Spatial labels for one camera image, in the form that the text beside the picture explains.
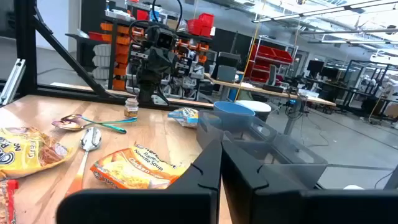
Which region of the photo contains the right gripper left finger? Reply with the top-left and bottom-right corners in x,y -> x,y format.
55,139 -> 223,224

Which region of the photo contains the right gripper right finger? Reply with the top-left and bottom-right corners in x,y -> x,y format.
221,140 -> 398,224

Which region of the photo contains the blue-edged ramen packet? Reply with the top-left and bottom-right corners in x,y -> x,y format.
167,107 -> 200,129

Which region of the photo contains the orange chicken ramen packet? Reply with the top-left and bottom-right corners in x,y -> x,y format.
90,143 -> 187,190

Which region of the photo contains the teal-handled iridescent spoon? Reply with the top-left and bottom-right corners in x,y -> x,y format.
52,116 -> 137,131

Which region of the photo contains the parts shelf rack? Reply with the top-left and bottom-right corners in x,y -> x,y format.
65,0 -> 218,100

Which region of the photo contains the grey translucent bin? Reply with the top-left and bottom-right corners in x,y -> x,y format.
196,110 -> 277,150
223,130 -> 329,190

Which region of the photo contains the black equipment box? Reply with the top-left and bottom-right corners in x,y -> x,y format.
216,64 -> 238,83

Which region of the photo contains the blue plastic bowl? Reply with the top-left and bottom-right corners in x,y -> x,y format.
213,101 -> 256,131

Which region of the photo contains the white trash can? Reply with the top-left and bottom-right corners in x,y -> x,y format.
234,100 -> 272,122

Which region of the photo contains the wooden top workbench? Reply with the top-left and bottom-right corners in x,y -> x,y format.
203,73 -> 337,136

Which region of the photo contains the red bin rack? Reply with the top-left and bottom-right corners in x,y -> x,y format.
247,35 -> 299,84

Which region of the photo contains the black desk monitor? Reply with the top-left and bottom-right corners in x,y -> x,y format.
307,59 -> 325,75
320,66 -> 340,80

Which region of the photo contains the yellow creamy chicken ramen packet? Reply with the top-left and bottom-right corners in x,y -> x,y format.
0,126 -> 78,180

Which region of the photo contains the red ramen packet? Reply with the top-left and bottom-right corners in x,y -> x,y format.
0,179 -> 19,224

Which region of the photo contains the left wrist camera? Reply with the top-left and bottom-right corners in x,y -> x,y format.
154,27 -> 178,50

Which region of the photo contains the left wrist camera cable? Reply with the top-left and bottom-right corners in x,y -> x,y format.
151,0 -> 183,32

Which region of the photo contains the green-handled iridescent spoon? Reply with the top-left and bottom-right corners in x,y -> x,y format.
60,113 -> 127,134

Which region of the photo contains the yellow cable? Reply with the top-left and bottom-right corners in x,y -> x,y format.
233,0 -> 265,102

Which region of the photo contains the orange-handled metal spoon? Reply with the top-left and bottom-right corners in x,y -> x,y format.
65,126 -> 103,197

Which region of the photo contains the silver aluminium bracket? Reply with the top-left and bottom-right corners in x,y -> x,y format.
0,58 -> 27,106

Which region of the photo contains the black workstation frame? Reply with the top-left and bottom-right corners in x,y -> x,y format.
341,58 -> 392,113

